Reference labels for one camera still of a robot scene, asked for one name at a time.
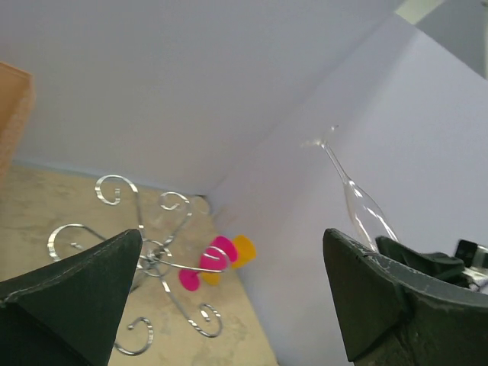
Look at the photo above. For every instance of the pink plastic wine glass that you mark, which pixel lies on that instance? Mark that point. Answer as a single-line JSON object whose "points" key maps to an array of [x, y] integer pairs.
{"points": [[190, 278]]}

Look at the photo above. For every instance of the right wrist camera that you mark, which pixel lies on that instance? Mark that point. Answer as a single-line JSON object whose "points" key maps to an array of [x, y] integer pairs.
{"points": [[474, 257]]}

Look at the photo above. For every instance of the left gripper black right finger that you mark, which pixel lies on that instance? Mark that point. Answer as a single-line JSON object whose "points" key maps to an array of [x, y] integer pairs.
{"points": [[391, 314]]}

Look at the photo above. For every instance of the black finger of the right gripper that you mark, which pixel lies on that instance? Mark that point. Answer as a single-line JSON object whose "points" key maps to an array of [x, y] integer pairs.
{"points": [[437, 265]]}

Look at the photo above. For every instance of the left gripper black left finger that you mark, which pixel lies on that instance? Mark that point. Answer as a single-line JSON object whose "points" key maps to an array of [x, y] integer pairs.
{"points": [[68, 312]]}

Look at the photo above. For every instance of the orange perforated desk organizer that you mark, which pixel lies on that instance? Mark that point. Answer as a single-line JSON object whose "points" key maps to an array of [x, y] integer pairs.
{"points": [[17, 101]]}

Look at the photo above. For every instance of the orange plastic wine glass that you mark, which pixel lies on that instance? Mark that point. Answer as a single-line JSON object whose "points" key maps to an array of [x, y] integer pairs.
{"points": [[223, 253]]}

